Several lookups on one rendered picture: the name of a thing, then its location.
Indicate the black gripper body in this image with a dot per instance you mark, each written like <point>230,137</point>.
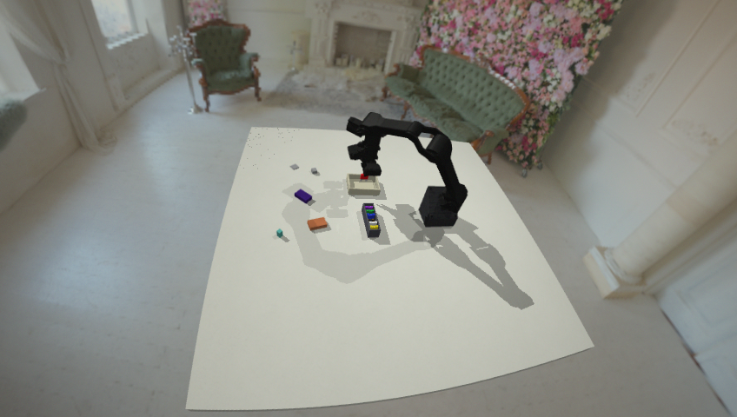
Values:
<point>371,167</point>

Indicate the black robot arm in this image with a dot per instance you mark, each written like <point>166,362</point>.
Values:
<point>374,127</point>

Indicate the orange rectangular block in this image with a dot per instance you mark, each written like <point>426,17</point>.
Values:
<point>317,223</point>

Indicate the purple rectangular block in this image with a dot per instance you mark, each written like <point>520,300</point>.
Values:
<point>303,196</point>

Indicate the beige open tray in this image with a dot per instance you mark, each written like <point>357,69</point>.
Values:
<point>357,187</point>

